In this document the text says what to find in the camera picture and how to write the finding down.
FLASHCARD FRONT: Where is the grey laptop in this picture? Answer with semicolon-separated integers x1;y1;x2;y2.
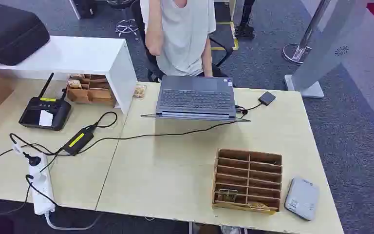
141;75;251;123

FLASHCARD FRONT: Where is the printed card on desk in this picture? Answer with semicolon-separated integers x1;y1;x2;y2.
132;84;148;99

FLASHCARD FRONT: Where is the black office chair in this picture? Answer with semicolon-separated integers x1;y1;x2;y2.
130;0;233;83

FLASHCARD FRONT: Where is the person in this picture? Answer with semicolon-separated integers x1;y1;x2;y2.
140;0;217;78

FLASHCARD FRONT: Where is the small black external drive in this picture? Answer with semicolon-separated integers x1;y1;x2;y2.
258;91;277;107

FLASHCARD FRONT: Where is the wooden slotted card box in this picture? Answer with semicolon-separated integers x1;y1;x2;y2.
211;149;283;216

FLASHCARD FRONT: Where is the yellow floor tape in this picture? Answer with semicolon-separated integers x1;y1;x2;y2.
210;0;239;52

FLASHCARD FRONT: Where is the wooden box with compartments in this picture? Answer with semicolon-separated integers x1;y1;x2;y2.
66;73;117;106

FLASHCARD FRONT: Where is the chrome chair base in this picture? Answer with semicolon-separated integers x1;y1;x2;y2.
115;19;140;41

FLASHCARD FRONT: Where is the black power adapter yellow label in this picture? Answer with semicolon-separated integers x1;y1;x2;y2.
62;126;95;156

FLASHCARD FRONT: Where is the flat card with print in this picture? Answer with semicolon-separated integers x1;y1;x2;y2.
247;201;272;213

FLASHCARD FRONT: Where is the white desk shelf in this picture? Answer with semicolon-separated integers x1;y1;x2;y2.
0;35;138;115

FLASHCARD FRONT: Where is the black router with antenna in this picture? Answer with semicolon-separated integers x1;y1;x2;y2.
19;72;73;132

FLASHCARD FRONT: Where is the grey card reader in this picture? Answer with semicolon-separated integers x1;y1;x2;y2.
284;176;320;222

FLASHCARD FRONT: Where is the black cabinet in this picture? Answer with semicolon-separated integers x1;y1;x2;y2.
69;0;98;20

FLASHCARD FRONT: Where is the grey kiosk pillar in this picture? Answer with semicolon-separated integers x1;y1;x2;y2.
284;0;368;99

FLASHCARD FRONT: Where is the black plug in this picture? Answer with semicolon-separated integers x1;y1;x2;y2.
23;152;42;167

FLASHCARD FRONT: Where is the white plug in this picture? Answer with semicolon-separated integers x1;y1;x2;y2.
28;170;46;182

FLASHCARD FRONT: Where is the white power strip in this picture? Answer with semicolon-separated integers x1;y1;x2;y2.
28;153;56;216

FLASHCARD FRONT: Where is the black carrying case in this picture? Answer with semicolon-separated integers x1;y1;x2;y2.
0;2;51;67

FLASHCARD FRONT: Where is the black laptop power cable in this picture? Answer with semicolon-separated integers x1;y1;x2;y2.
77;120;244;155

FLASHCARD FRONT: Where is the black drive cable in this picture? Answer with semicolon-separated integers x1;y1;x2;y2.
235;102;262;116

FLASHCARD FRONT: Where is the black looped cable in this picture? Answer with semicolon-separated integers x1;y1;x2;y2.
92;111;118;129

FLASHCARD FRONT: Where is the chrome stanchion post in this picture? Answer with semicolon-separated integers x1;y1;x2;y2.
282;0;332;65

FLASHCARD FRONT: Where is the black mains cable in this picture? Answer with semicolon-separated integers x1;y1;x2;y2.
9;133;66;157

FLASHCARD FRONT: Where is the grey power strip cable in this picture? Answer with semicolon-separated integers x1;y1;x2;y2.
44;211;104;231

